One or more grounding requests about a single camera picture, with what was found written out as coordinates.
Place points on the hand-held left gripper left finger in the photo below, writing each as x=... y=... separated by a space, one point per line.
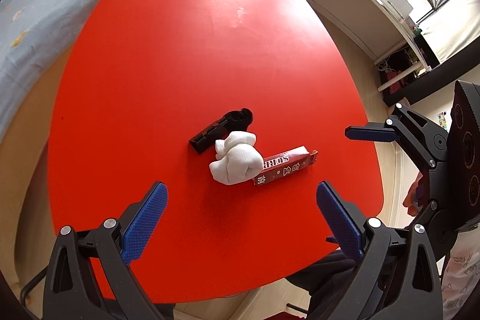
x=146 y=226

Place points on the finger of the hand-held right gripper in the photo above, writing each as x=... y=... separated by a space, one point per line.
x=438 y=218
x=371 y=134

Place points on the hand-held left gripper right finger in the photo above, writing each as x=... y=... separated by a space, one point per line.
x=337 y=226

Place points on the red printed carton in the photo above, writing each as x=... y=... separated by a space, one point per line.
x=285 y=164

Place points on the person's right forearm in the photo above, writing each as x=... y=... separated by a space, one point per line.
x=463 y=275

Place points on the person's right hand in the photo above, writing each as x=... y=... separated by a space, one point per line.
x=411 y=198

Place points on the person's dark trousers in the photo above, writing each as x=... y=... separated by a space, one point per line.
x=330 y=275

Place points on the black long case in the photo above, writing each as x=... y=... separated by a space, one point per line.
x=206 y=139

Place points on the white rolled sock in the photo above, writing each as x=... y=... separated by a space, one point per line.
x=236 y=158

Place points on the black metal bar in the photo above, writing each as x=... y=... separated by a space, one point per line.
x=33 y=284

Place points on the white desk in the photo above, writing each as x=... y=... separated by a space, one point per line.
x=375 y=7

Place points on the black sock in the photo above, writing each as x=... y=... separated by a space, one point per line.
x=240 y=117

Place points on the white flat box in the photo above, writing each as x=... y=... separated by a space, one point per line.
x=400 y=2

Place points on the bed with blue sheet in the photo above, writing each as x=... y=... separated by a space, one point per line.
x=45 y=5

